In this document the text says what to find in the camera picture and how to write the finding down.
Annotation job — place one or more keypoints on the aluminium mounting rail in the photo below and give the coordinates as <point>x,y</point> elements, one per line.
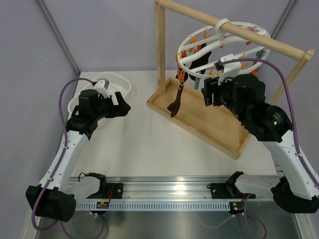
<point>163,188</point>

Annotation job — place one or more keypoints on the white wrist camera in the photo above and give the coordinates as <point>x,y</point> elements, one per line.
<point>105,88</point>
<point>228,70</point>

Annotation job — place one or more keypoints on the white slotted cable duct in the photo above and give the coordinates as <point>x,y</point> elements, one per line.
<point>153,206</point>

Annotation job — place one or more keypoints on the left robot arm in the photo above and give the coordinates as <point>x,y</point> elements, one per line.
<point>52,198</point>

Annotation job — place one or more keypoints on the white perforated plastic basket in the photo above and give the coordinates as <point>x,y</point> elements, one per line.
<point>121,84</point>

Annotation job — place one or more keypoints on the wooden hanger rack frame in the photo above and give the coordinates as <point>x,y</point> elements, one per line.
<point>215,125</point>

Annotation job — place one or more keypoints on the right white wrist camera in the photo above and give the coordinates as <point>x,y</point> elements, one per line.
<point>228,70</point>

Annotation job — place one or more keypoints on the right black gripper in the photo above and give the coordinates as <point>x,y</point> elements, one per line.
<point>211,87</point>

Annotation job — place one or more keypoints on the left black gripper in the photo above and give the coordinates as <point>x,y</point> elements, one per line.
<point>121,109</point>

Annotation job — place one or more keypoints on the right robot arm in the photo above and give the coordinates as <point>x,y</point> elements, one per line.
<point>293,190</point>

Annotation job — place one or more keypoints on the white round clip hanger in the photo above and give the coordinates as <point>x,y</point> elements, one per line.
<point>220,43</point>

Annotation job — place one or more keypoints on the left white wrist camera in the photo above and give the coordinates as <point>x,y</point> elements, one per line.
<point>105,88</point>

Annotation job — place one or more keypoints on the brown sock with stripes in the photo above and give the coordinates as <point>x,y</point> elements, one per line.
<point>175,106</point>

